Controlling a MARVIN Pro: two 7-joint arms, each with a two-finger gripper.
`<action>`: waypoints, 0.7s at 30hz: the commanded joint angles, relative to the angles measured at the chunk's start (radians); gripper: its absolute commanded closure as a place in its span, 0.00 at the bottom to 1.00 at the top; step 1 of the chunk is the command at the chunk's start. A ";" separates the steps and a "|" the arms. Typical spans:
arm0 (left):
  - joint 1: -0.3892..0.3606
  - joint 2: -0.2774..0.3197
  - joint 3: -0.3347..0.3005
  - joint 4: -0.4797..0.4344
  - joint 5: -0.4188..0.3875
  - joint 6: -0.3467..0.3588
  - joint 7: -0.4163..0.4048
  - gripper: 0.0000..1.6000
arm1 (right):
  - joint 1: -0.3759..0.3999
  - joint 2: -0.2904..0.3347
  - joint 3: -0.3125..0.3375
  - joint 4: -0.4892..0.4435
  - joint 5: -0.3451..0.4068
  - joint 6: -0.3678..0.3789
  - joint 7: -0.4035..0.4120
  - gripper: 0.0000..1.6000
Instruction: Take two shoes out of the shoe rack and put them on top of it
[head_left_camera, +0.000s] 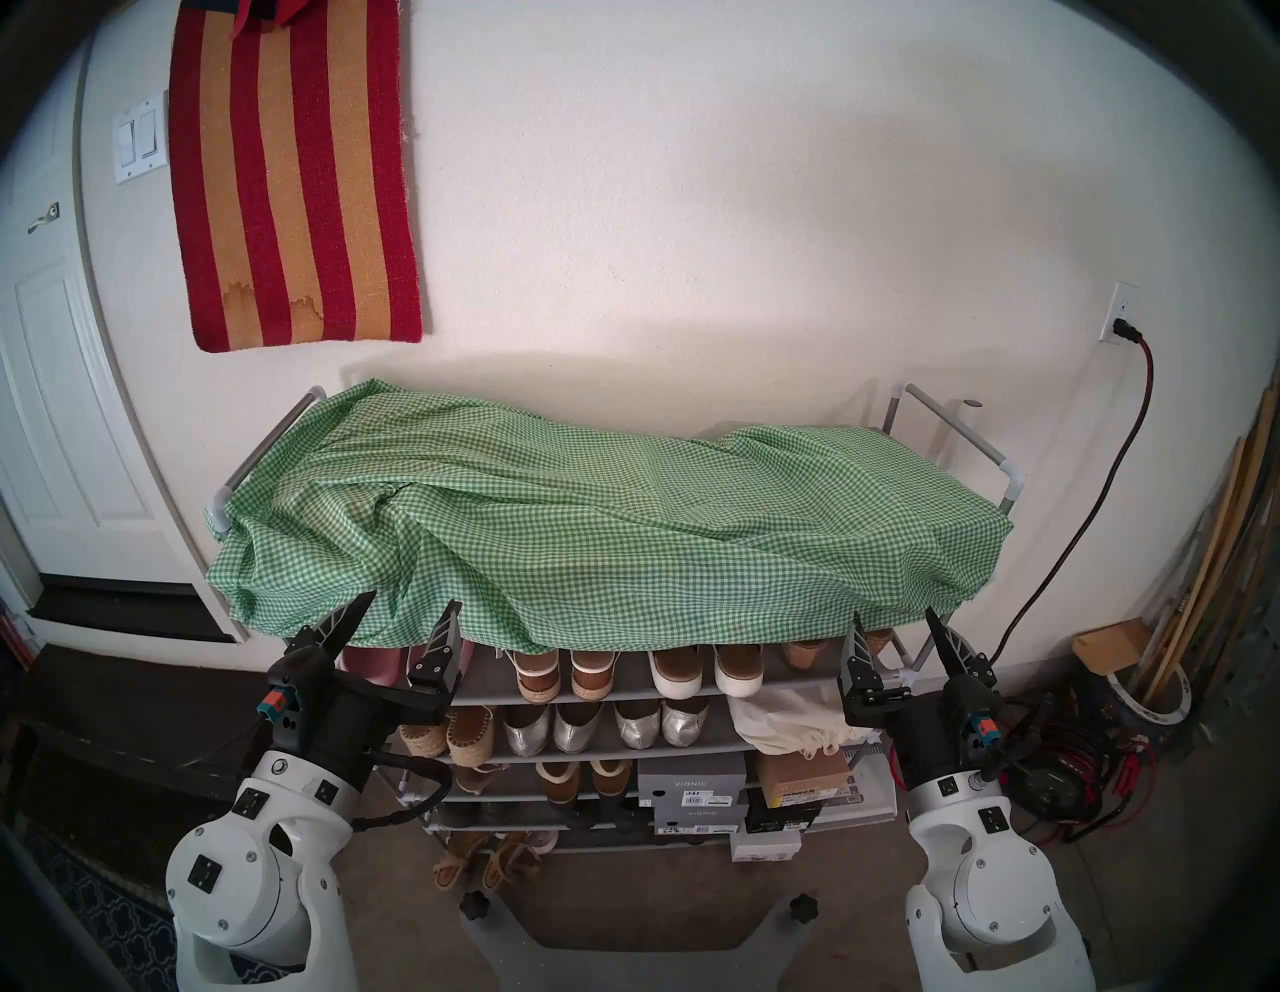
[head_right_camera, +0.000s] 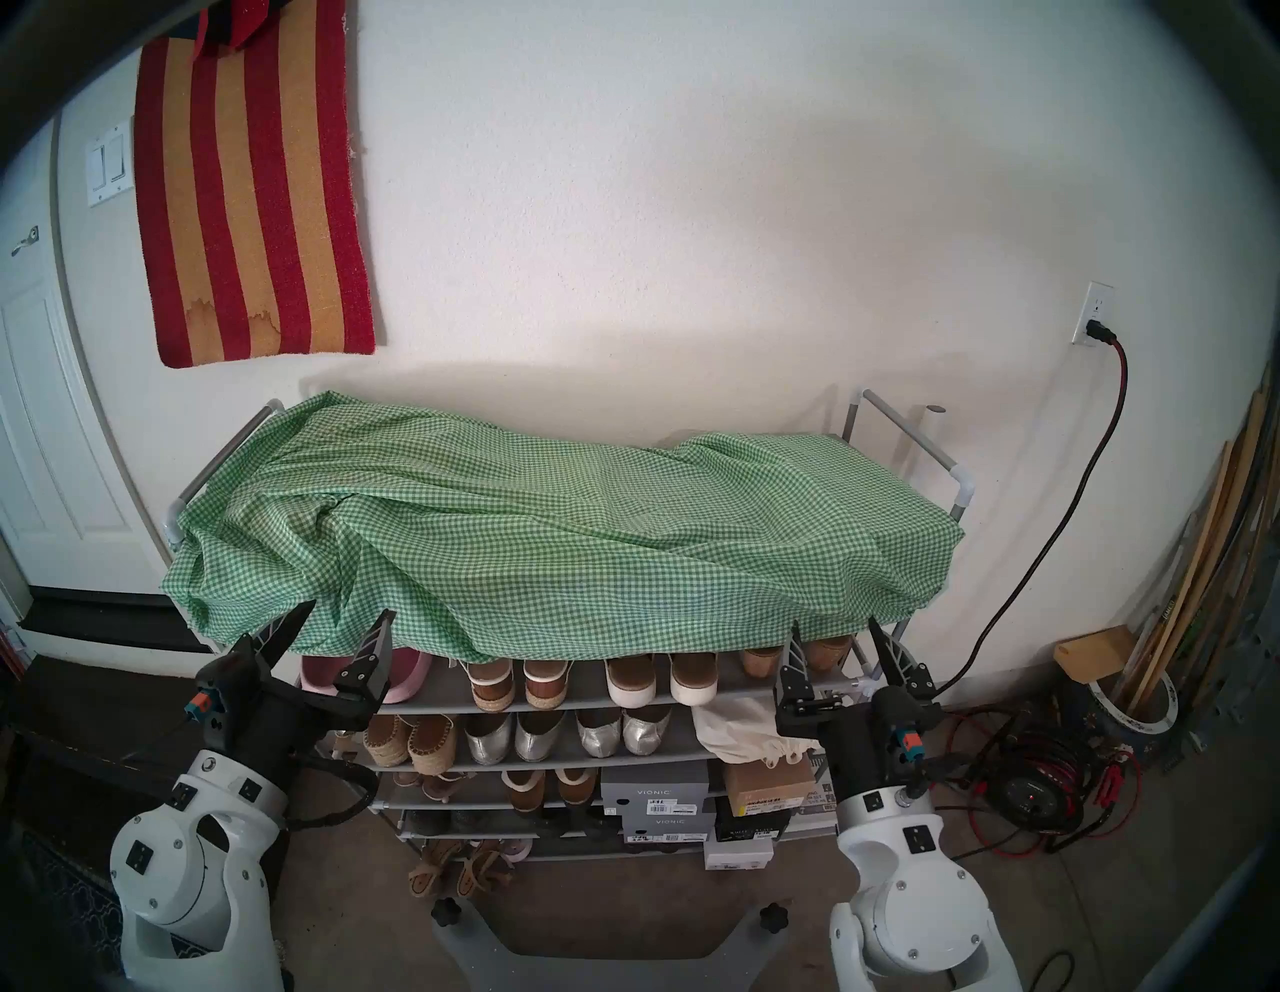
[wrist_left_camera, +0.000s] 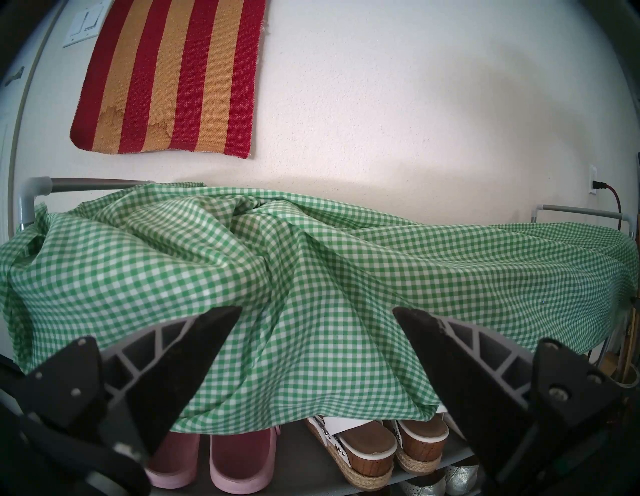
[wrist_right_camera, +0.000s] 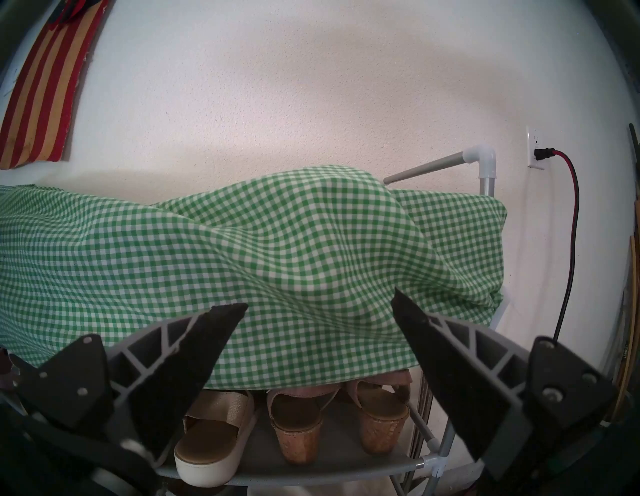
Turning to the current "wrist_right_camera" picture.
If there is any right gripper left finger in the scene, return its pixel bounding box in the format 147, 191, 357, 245
11, 302, 250, 463

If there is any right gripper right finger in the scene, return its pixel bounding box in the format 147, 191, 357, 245
391, 287, 618, 482

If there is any grey metal shoe rack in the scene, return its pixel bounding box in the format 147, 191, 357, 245
150, 144, 512, 496

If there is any white platform sandal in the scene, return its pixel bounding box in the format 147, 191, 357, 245
173, 390, 261, 489

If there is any cork wedge sandal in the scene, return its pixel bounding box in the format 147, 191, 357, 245
266, 384, 342, 466
344, 369, 413, 456

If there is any green gingham cloth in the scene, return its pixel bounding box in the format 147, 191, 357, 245
0, 165, 509, 392

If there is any red tan striped flag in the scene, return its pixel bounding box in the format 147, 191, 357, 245
0, 0, 110, 171

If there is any red ribbon bow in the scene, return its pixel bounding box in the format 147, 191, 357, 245
54, 0, 107, 25

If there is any black red power cord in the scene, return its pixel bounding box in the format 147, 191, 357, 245
534, 147, 581, 344

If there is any white wall outlet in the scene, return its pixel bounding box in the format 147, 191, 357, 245
525, 126, 547, 171

